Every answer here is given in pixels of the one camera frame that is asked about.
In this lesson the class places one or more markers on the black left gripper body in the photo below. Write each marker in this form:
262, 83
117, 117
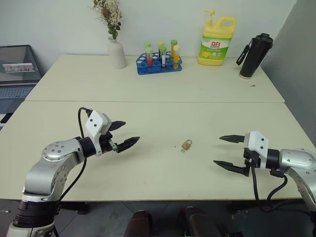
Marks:
106, 144

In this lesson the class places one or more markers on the yellow-capped tube, orange liquid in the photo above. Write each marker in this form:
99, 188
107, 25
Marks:
176, 56

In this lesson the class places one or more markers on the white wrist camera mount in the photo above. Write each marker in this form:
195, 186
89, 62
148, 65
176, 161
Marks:
95, 123
256, 144

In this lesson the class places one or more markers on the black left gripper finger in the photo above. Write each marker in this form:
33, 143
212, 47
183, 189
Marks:
128, 143
118, 125

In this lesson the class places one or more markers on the dried flower bouquet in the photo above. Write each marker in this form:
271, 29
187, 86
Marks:
109, 14

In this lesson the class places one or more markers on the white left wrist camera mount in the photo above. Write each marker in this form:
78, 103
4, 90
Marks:
95, 123

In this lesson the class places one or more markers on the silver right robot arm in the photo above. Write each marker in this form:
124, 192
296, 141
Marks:
296, 160

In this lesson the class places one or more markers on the green-capped tube, orange liquid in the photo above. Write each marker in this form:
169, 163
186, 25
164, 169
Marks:
173, 44

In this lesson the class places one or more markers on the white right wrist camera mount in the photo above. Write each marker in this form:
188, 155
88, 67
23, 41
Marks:
256, 144

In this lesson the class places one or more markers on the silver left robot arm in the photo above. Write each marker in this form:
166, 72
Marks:
47, 170

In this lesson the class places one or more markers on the blue test tube rack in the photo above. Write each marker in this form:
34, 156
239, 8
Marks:
145, 69

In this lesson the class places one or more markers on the yellow dish detergent bottle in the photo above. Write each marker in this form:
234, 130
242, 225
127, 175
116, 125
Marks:
214, 49

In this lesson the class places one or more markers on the green-capped tube, red liquid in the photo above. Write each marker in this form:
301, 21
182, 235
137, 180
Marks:
149, 58

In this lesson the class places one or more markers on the small brass padlock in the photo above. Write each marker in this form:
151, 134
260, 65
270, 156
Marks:
186, 146

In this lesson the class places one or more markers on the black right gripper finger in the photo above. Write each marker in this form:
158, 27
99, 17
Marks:
233, 138
232, 167

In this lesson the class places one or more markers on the green-capped tube, dark liquid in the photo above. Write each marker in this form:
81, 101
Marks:
163, 58

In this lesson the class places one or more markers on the grey laptop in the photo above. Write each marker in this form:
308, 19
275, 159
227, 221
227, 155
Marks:
17, 71

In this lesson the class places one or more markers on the green-capped clear tube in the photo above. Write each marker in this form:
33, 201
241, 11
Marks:
161, 43

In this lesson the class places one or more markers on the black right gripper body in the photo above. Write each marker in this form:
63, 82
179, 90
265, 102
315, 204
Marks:
251, 160

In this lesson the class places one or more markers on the dark rounded shape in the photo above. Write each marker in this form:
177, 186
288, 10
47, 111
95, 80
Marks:
139, 224
200, 222

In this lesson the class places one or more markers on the white ceramic vase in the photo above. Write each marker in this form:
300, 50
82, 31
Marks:
117, 54

